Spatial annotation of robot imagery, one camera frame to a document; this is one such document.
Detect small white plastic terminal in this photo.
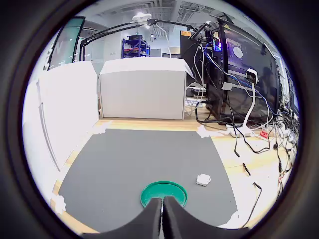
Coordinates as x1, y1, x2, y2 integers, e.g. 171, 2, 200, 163
195, 173, 211, 186

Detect round green lid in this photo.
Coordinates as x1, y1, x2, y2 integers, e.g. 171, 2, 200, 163
140, 181, 188, 209

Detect white tape piece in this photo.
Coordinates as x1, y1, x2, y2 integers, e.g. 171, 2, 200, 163
196, 125, 225, 139
218, 211, 240, 229
51, 195, 67, 215
86, 120, 113, 135

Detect dark grey mat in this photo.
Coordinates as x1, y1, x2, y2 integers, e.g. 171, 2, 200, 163
57, 128, 239, 234

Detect white power strip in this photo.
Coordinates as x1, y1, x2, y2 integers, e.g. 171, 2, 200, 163
225, 123, 254, 138

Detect white folded partition board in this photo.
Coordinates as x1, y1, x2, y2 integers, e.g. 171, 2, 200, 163
99, 57, 194, 120

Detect black cabinet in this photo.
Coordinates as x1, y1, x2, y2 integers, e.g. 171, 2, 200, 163
179, 29, 207, 84

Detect black computer tower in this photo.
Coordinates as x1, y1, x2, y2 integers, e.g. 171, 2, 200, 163
204, 18, 281, 124

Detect blue metal shelf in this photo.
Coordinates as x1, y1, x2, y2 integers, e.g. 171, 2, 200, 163
121, 34, 151, 59

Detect green glass door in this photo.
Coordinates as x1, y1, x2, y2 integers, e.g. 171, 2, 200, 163
48, 16, 87, 72

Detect white ceiling lamp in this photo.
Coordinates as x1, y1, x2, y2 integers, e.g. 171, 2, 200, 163
132, 12, 153, 25

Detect black camera cable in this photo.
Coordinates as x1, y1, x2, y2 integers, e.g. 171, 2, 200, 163
233, 134, 262, 229

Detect tangled thin black cables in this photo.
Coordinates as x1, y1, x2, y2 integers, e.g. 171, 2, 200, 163
270, 104, 300, 200

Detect white camera on stand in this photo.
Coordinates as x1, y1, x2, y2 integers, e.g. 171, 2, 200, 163
239, 67, 259, 138

